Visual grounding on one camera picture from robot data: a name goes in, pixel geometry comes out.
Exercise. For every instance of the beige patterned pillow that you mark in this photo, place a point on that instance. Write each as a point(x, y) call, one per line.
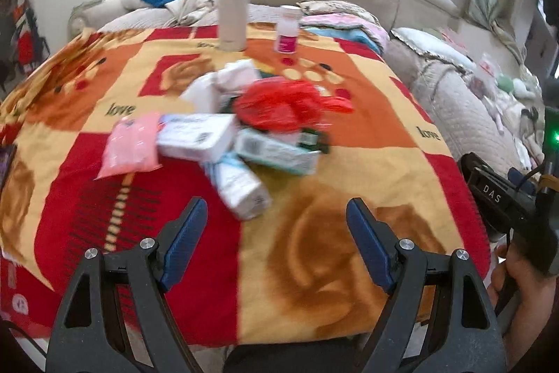
point(336, 7)

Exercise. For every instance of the white thermos bottle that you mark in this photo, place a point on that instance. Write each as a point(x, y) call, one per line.
point(232, 14)

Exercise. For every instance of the pill bottle with pink label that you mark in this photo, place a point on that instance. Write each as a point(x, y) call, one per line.
point(286, 32)

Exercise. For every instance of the light blue towel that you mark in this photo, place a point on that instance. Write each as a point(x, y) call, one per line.
point(345, 37)

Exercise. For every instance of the red plastic bag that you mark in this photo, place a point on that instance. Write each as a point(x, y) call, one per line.
point(279, 102)

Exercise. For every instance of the pink packet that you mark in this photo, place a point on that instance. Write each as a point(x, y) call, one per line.
point(131, 145)

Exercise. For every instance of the white medicine box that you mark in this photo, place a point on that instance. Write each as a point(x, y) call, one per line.
point(196, 137)

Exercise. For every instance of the white pillow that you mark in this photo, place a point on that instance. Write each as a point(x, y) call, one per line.
point(428, 45)

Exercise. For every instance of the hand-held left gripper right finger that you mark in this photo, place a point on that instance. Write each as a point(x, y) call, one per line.
point(369, 242)

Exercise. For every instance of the white and blue box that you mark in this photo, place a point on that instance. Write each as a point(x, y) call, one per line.
point(240, 189)

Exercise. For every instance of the dark green medicine box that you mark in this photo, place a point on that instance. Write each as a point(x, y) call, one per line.
point(312, 139)

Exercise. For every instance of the clear plastic bag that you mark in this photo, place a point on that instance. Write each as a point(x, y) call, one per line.
point(488, 65)

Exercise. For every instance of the teal medicine box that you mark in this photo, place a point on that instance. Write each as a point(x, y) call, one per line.
point(275, 152)

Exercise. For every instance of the red and yellow printed blanket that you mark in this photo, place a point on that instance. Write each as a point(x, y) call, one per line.
point(349, 163)

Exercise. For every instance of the pink folded blanket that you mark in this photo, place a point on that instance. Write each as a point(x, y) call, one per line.
point(349, 23)

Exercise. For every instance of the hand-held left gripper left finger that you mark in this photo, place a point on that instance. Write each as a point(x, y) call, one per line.
point(187, 242)

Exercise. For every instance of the person's right hand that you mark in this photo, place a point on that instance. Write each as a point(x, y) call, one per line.
point(528, 298)

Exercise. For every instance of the white tissue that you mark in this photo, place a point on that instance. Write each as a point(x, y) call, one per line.
point(238, 76)

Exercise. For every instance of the green plush toy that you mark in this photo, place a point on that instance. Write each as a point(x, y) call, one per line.
point(517, 84)

